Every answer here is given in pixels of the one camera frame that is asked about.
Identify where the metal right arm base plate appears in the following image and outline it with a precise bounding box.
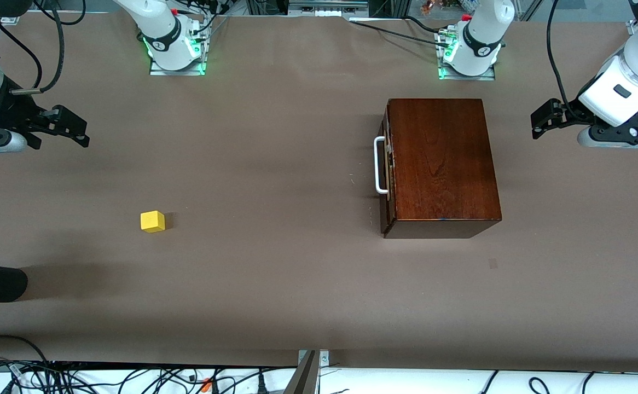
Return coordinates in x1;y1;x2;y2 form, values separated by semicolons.
149;52;208;76

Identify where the white ledge board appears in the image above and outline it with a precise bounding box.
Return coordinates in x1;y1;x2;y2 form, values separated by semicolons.
0;366;638;394

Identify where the black arm wrist cable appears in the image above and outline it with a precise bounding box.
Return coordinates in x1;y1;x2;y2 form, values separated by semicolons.
10;0;87;95
547;0;579;121

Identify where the long black table cable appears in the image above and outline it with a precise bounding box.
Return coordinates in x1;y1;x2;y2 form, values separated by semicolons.
349;19;445;47

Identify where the dark grey metal beam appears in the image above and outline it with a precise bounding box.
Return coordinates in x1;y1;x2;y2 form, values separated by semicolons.
283;350;321;394

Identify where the silver metal rail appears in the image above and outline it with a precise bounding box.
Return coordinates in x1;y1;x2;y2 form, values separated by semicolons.
288;0;370;17

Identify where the black right arm wrist cable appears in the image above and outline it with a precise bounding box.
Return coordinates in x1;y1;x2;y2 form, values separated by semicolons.
10;0;87;95

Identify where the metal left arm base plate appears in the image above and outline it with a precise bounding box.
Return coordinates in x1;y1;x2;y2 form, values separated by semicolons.
438;63;496;82

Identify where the dark brown wooden cabinet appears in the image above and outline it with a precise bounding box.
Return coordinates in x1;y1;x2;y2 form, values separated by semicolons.
380;98;503;240

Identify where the wooden drawer with white handle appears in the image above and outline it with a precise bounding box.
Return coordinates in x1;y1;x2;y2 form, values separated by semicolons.
374;104;395;236

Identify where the silver metal bracket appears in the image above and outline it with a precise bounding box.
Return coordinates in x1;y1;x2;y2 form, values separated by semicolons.
298;349;330;368

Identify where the yellow cube block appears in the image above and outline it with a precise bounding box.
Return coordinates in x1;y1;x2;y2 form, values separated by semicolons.
141;211;165;234

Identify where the black arched cable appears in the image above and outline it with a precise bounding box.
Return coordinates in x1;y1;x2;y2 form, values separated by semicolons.
0;334;51;366

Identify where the black left arm wrist cable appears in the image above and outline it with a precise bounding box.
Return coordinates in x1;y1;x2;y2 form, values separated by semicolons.
547;0;579;121

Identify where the short black table cable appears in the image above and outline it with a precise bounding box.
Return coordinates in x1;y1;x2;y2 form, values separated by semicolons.
404;15;445;36

